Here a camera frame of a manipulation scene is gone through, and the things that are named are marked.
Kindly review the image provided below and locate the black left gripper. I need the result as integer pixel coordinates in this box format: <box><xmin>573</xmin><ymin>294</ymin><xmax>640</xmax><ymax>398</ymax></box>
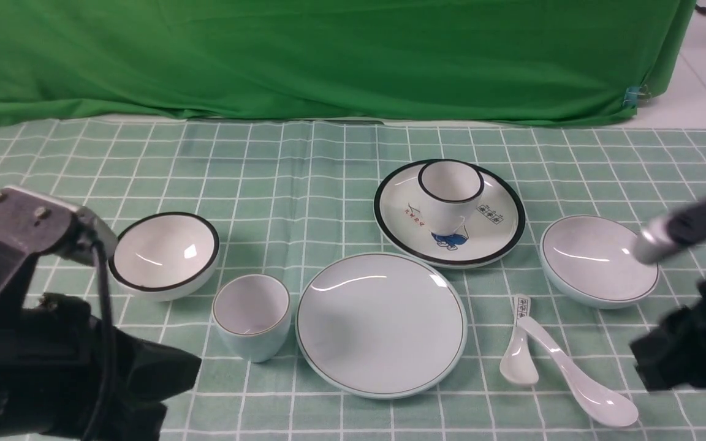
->
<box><xmin>0</xmin><ymin>242</ymin><xmax>202</xmax><ymax>440</ymax></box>

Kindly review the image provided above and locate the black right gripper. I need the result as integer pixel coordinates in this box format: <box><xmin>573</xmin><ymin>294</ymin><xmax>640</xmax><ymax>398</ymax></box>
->
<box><xmin>629</xmin><ymin>279</ymin><xmax>706</xmax><ymax>391</ymax></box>

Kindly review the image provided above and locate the long white spoon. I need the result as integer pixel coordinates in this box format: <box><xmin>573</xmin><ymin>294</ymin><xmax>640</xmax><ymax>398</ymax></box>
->
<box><xmin>516</xmin><ymin>316</ymin><xmax>639</xmax><ymax>429</ymax></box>

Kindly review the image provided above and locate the light blue bowl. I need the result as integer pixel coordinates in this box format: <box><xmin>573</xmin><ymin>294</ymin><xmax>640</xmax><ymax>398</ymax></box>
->
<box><xmin>539</xmin><ymin>215</ymin><xmax>659</xmax><ymax>310</ymax></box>

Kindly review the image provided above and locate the light blue cup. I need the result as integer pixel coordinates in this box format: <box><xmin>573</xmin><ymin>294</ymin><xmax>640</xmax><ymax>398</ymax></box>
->
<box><xmin>212</xmin><ymin>274</ymin><xmax>292</xmax><ymax>363</ymax></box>

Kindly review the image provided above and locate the black rimmed white bowl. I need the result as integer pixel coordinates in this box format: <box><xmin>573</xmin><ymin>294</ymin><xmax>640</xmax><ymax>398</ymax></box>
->
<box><xmin>108</xmin><ymin>211</ymin><xmax>221</xmax><ymax>302</ymax></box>

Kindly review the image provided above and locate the small patterned white spoon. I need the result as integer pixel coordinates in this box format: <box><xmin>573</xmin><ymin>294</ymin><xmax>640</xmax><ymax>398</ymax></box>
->
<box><xmin>499</xmin><ymin>294</ymin><xmax>540</xmax><ymax>387</ymax></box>

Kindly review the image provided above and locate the blue binder clip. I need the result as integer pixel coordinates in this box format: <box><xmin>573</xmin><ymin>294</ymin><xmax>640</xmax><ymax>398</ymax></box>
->
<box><xmin>622</xmin><ymin>86</ymin><xmax>641</xmax><ymax>108</ymax></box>

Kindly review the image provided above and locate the green checkered tablecloth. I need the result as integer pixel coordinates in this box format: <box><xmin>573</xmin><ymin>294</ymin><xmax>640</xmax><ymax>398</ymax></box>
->
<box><xmin>0</xmin><ymin>119</ymin><xmax>706</xmax><ymax>440</ymax></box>

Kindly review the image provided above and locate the black rimmed white cup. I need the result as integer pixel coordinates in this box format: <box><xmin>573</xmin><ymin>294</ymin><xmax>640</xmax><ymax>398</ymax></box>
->
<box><xmin>416</xmin><ymin>159</ymin><xmax>485</xmax><ymax>236</ymax></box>

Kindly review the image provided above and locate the green backdrop cloth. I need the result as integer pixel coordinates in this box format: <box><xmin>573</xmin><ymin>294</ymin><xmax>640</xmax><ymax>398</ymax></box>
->
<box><xmin>0</xmin><ymin>1</ymin><xmax>694</xmax><ymax>127</ymax></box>

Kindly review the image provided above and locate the light blue plate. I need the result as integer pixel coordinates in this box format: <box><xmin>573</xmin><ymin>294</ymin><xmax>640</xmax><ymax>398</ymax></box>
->
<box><xmin>294</xmin><ymin>253</ymin><xmax>468</xmax><ymax>400</ymax></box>

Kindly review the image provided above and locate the black rimmed patterned plate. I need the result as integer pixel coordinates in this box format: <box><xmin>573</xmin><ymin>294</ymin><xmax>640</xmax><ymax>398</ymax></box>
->
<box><xmin>374</xmin><ymin>159</ymin><xmax>526</xmax><ymax>269</ymax></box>

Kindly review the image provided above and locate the black left camera cable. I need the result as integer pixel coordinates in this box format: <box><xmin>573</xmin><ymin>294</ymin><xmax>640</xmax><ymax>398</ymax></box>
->
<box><xmin>83</xmin><ymin>239</ymin><xmax>116</xmax><ymax>441</ymax></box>

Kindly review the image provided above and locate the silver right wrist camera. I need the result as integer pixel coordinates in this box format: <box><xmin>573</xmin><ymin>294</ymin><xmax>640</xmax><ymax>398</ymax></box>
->
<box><xmin>630</xmin><ymin>199</ymin><xmax>706</xmax><ymax>265</ymax></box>

